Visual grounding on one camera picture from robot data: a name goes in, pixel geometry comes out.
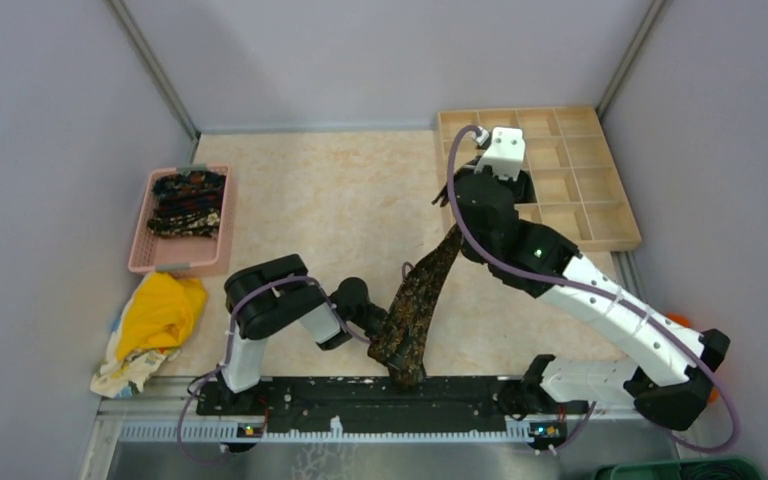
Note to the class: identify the wooden compartment tray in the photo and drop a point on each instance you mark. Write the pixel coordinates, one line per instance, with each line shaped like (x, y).
(575, 186)

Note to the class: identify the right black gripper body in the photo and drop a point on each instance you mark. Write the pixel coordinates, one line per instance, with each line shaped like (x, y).
(511, 182)

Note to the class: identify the dark brown patterned tie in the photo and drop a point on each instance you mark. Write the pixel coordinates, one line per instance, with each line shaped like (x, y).
(400, 344)

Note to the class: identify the green bin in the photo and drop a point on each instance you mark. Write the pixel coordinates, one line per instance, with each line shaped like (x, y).
(699, 468)

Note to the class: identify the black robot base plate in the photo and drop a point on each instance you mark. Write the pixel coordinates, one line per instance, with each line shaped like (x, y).
(373, 405)

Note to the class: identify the yellow white cloth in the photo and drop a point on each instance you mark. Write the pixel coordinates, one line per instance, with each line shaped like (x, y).
(155, 323)

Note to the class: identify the pink plastic basket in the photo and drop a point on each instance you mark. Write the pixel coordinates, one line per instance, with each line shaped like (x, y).
(189, 256)

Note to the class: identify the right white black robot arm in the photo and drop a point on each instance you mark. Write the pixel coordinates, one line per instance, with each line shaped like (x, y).
(667, 375)

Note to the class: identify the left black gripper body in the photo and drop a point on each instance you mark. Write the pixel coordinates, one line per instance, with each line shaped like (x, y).
(373, 321)

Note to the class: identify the pile of patterned ties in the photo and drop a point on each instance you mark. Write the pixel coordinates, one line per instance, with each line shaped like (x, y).
(188, 205)

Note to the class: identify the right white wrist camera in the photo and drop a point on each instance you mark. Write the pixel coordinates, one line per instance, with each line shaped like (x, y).
(503, 152)

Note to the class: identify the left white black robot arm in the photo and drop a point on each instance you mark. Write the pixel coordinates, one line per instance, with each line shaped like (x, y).
(266, 298)

